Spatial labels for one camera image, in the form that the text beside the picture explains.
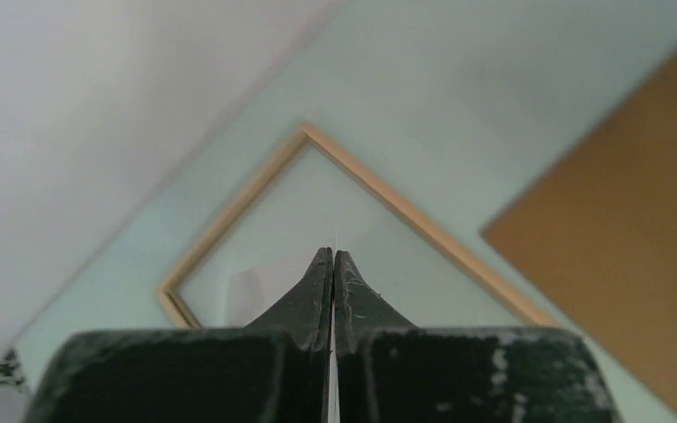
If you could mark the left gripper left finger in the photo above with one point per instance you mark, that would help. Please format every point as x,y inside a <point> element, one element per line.
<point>274,369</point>

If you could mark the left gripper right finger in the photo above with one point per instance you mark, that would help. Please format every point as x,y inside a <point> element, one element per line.
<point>390,370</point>

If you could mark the brown cardboard backing board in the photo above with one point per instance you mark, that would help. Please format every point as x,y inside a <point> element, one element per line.
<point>597,233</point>

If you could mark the wooden picture frame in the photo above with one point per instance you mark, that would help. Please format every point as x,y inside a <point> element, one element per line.
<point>509,296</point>

